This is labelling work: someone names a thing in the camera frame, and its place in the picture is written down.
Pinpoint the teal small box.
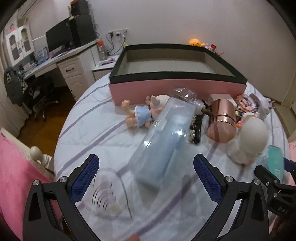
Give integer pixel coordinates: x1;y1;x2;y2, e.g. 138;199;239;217
266;146;284;182

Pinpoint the white round-head figure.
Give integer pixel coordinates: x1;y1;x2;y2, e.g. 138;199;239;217
226;118;268;166

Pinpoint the pink white toy set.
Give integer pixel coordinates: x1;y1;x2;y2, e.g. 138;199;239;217
234;93;258;128

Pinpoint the rose gold metal cup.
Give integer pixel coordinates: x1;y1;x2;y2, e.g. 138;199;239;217
207;98;236;143

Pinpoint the black hair clip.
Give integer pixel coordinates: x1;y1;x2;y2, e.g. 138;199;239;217
188;114;204;145

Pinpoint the white small box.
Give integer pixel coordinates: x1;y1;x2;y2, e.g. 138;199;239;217
207;94;233;105

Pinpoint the clear glass bottle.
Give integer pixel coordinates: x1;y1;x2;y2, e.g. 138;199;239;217
171;87;205;115

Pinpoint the pink doll blue dress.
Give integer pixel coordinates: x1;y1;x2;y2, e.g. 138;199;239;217
121;95;170;128

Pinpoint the person's hand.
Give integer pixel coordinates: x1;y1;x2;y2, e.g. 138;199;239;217
125;235;140;241

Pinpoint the pink blanket bed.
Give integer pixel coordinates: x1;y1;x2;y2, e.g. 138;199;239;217
1;135;54;240

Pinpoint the black office chair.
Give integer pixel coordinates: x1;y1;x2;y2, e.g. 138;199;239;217
23;76;59;122

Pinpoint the dark jacket on chair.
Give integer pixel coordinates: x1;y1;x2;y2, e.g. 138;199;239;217
4;67;28;105

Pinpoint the orange octopus plush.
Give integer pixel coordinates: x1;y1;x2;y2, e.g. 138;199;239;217
189;38;206;47

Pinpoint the white computer desk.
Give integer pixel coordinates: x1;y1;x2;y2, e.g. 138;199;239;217
24;41;99;101

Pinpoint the pink black storage box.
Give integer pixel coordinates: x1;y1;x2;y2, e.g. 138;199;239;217
109;43;247;105

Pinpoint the white small side cabinet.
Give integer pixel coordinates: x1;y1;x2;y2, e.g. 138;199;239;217
92;55;119;81

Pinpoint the red capped water bottle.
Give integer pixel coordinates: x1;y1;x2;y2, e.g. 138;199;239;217
97;40;108;61

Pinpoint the black computer monitor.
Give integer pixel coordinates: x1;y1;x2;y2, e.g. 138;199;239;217
46;18;72;52

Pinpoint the black computer tower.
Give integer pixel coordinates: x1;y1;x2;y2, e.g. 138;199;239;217
68;15;96;48

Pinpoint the black speaker box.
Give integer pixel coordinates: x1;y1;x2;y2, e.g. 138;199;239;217
70;0;90;16

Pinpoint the white bed post knob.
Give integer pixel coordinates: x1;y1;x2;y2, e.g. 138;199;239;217
30;146;54;172

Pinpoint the white wall cabinet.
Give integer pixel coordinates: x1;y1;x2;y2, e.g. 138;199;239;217
6;25;35;66

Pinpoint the white wall power strip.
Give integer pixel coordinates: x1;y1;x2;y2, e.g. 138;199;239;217
109;28;130;36

